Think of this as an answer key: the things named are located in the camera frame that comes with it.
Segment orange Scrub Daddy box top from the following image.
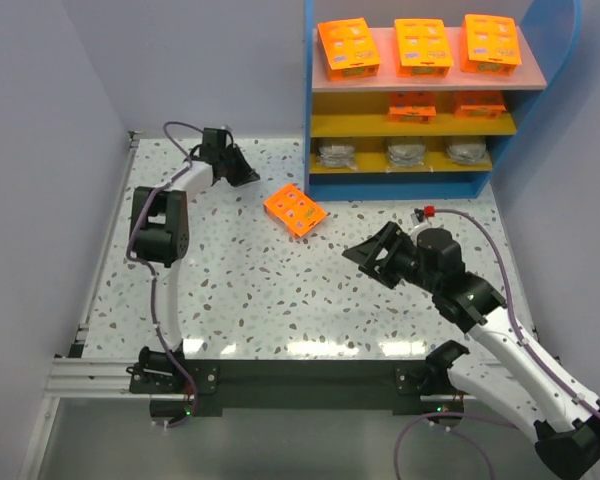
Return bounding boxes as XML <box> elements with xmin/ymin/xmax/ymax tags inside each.
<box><xmin>458</xmin><ymin>14</ymin><xmax>522</xmax><ymax>76</ymax></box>

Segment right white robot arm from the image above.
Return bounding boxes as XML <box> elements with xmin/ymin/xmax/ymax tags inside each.
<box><xmin>343</xmin><ymin>222</ymin><xmax>600</xmax><ymax>479</ymax></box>

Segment orange scrub daddy box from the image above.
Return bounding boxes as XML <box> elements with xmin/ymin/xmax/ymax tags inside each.
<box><xmin>458</xmin><ymin>14</ymin><xmax>522</xmax><ymax>76</ymax></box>
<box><xmin>263</xmin><ymin>184</ymin><xmax>327</xmax><ymax>239</ymax></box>

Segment blue pink yellow shelf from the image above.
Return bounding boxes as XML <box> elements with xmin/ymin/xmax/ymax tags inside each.
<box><xmin>304</xmin><ymin>1</ymin><xmax>582</xmax><ymax>201</ymax></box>

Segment orange Scrub Mommy box top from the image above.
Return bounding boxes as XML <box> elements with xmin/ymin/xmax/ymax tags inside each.
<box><xmin>454</xmin><ymin>91</ymin><xmax>507</xmax><ymax>119</ymax></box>

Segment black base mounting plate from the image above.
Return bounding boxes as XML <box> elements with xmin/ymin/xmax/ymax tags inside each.
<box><xmin>126</xmin><ymin>353</ymin><xmax>463</xmax><ymax>418</ymax></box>

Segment bagged silver sponges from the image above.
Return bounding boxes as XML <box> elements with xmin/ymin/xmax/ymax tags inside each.
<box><xmin>445</xmin><ymin>136</ymin><xmax>488</xmax><ymax>165</ymax></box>
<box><xmin>316</xmin><ymin>137</ymin><xmax>357</xmax><ymax>170</ymax></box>
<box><xmin>384</xmin><ymin>136</ymin><xmax>427</xmax><ymax>170</ymax></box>

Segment orange scrub mommy box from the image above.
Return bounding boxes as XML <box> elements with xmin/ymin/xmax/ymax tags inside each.
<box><xmin>454</xmin><ymin>91</ymin><xmax>507</xmax><ymax>119</ymax></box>
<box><xmin>388</xmin><ymin>91</ymin><xmax>437</xmax><ymax>124</ymax></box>

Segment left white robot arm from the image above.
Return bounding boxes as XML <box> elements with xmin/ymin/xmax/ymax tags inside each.
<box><xmin>126</xmin><ymin>121</ymin><xmax>260</xmax><ymax>378</ymax></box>

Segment orange Scrub Mommy box bottom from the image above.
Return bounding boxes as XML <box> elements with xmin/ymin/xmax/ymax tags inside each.
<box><xmin>388</xmin><ymin>91</ymin><xmax>437</xmax><ymax>124</ymax></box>

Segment orange sponge box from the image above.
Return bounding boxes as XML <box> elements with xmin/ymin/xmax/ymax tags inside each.
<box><xmin>394</xmin><ymin>18</ymin><xmax>454</xmax><ymax>78</ymax></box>
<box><xmin>317</xmin><ymin>17</ymin><xmax>381</xmax><ymax>82</ymax></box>

